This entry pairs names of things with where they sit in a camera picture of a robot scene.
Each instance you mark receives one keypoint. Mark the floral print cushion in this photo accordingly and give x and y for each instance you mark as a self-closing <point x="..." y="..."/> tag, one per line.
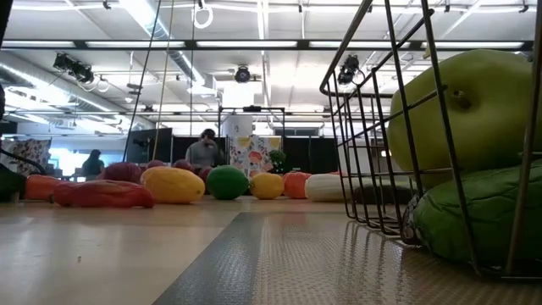
<point x="29" y="152"/>

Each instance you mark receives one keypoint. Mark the person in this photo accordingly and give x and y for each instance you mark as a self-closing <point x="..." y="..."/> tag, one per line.
<point x="205" y="152"/>
<point x="92" y="164"/>

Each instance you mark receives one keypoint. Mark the green cucumber with striped end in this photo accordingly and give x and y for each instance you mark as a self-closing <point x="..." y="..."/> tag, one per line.
<point x="487" y="212"/>

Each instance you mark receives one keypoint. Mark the round black overhead camera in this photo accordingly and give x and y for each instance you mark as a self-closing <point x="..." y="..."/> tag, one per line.
<point x="242" y="74"/>

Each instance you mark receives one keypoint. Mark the celery stalk bunch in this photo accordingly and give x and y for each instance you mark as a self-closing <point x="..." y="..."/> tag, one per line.
<point x="324" y="187"/>

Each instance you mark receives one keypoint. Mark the silver ventilation duct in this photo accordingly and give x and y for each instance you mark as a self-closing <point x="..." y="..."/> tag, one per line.
<point x="178" y="55"/>

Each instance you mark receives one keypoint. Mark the small background potted plant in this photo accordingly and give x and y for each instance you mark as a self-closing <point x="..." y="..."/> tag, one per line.
<point x="278" y="160"/>

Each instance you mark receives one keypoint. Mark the green lime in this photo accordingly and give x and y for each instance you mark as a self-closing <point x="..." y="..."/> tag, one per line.
<point x="227" y="182"/>

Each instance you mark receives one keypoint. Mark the long red chili pepper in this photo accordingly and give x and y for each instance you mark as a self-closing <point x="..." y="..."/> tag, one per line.
<point x="103" y="194"/>

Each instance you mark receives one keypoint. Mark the orange mini pumpkin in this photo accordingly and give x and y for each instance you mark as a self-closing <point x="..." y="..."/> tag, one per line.
<point x="295" y="184"/>

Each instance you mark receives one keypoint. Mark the large dark purple eggplant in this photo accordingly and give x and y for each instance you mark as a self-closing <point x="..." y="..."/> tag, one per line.
<point x="381" y="195"/>

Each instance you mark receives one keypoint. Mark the orange carrot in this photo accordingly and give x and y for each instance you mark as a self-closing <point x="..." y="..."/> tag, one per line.
<point x="40" y="186"/>

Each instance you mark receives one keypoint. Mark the yellow-green apple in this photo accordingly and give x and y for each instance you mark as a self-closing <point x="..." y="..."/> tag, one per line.
<point x="487" y="127"/>

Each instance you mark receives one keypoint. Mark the thin tan slanted pole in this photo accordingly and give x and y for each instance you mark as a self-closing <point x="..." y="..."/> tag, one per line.
<point x="164" y="72"/>

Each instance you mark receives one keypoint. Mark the white cylindrical tank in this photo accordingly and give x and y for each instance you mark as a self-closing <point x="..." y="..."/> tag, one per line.
<point x="238" y="126"/>

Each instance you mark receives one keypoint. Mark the black overhead frame bar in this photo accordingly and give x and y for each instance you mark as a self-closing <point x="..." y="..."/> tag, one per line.
<point x="79" y="43"/>

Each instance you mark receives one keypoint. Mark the thin black slanted pole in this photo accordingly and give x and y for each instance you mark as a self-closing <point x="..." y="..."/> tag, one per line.
<point x="144" y="72"/>

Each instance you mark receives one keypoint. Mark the yellow lemon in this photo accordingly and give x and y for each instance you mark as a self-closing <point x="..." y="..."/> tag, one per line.
<point x="266" y="185"/>

